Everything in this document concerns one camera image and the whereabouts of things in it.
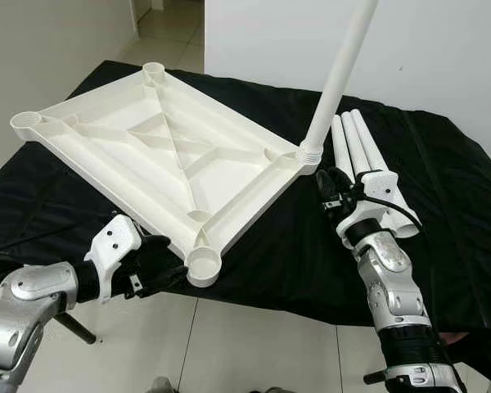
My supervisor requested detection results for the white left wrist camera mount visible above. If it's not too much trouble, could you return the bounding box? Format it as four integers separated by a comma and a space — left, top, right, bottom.
84, 215, 144, 304

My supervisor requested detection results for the pink cushion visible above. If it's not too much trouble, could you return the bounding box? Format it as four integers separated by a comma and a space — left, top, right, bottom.
436, 330, 469, 346

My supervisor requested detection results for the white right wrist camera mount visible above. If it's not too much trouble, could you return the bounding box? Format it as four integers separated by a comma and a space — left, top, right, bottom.
337, 169, 394, 242

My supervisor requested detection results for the black cloth table cover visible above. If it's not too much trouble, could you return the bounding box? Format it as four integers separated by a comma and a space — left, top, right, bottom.
0, 59, 491, 390

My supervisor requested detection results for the white plastic table leg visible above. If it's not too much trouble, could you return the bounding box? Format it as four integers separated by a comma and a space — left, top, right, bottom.
343, 110, 410, 240
354, 107, 422, 234
297, 0, 381, 160
331, 115, 361, 177

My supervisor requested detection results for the grey left robot foot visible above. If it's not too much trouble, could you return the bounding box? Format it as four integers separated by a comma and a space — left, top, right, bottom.
151, 377, 178, 393

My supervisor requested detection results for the black metal table leg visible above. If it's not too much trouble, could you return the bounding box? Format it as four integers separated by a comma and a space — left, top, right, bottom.
53, 313, 97, 345

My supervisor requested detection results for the white plastic table top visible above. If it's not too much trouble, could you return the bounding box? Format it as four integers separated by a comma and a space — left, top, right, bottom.
10, 61, 322, 289

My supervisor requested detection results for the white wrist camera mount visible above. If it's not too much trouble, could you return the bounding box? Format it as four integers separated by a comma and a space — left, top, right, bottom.
84, 215, 144, 304
337, 169, 394, 242

